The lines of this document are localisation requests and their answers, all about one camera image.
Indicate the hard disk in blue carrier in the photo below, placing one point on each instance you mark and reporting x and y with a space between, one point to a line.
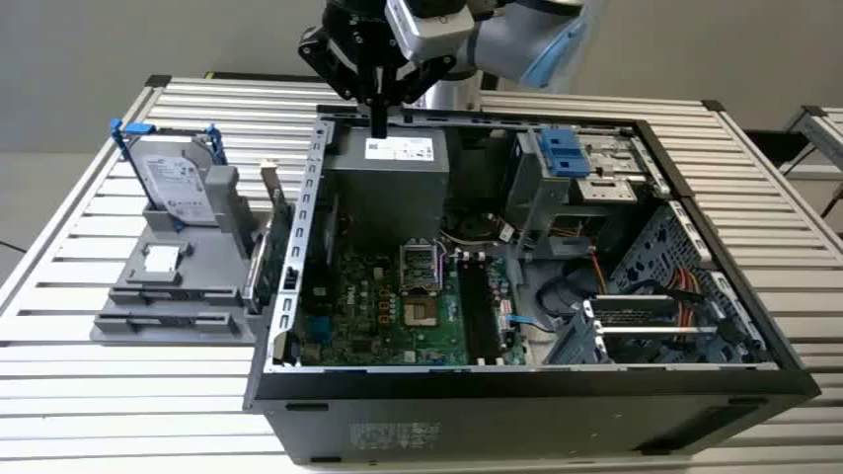
175 178

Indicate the CPU socket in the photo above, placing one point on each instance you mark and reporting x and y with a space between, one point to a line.
420 311

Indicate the green motherboard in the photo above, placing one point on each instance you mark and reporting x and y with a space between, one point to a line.
359 301

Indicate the black RAM slot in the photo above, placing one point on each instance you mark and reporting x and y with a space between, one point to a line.
491 311
472 311

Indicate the grey parts rack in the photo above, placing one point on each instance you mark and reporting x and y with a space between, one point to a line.
204 276

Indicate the aluminium frame table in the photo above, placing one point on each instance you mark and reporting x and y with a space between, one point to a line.
812 123

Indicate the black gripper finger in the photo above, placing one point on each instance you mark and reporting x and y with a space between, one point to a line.
421 79
329 64

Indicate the dark RAM stick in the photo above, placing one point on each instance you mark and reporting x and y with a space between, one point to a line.
168 296
164 323

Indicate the metal disk bay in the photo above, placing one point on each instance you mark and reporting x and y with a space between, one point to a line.
632 310

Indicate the black open PC case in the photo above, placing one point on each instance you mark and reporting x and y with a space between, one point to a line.
460 424

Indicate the green graphics card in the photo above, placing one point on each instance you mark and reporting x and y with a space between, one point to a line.
280 232

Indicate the thin locking lever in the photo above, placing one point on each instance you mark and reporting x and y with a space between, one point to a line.
440 271

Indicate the blue plastic drive latch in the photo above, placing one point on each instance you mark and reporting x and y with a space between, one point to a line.
563 148

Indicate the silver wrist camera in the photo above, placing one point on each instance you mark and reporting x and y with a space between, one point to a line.
428 29

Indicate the black background box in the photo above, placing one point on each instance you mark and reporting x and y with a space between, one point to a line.
776 145

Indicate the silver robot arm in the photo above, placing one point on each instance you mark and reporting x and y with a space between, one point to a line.
500 44

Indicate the silver CPU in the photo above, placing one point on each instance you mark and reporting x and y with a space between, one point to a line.
161 259

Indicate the grey power supply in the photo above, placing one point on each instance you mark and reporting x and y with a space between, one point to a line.
388 197

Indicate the metal drive cage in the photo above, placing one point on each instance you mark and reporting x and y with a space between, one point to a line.
549 212

